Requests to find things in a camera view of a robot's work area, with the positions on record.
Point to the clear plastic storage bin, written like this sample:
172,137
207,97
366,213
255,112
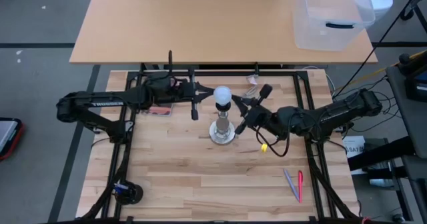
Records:
333,14

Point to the black equipment cart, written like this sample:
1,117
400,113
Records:
410,117

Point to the white lightbulb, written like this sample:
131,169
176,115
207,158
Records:
222,94

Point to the tan wooden desk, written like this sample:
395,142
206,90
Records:
187,24

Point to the flat picture booklet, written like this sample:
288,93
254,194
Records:
160,110

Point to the black aluminium table frame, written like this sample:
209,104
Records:
313,170

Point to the silver metal lamp base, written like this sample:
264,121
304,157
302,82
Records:
222,132

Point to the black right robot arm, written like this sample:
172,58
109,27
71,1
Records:
333,114

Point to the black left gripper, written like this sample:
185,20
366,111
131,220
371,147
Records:
170,90

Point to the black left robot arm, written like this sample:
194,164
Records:
100,105

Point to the yellow pole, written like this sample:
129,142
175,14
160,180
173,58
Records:
393,64

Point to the black slanted pole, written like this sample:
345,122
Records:
387,30

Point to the red-edged case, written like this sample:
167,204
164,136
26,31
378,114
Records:
8,139

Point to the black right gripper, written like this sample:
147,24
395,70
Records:
260,115

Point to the pink pen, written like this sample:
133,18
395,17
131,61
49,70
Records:
300,187

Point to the grey pen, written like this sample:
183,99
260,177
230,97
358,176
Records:
291,184

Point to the white paper sign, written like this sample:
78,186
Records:
353,147

